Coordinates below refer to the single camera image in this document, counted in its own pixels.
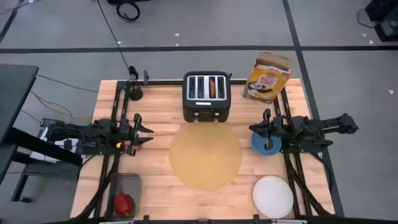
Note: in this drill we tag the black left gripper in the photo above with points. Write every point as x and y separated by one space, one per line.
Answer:
130 132

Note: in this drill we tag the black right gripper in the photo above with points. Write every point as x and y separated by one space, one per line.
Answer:
276 129

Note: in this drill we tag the blue bowl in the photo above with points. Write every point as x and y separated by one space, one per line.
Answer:
258 147

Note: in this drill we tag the yellow cereal box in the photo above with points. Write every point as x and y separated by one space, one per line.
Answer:
267 81

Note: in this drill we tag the white bread slice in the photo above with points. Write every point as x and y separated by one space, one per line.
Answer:
212 87

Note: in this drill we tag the white round plate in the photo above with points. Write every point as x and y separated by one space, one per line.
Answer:
273 197

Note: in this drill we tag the red apple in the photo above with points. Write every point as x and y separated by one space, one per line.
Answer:
123 205

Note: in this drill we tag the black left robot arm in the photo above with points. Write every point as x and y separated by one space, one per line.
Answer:
93 133

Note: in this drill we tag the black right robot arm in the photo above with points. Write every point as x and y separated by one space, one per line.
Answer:
329 124

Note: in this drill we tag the black mesh cup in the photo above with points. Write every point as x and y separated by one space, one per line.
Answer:
136 92

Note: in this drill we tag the grey translucent tray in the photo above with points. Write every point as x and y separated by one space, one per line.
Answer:
124 183

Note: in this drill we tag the black four-slot toaster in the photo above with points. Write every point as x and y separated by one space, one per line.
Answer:
205 109

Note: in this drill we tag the round woven tan placemat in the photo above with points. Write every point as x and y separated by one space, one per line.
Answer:
205 158

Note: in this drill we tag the white paper sheet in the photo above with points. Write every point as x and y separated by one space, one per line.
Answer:
42 157

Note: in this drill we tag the dark grey desk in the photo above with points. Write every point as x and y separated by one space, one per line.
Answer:
15 93

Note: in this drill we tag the black equipment case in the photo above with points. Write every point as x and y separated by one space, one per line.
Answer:
385 29

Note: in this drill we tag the grey bracket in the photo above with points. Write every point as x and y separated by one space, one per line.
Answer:
145 77

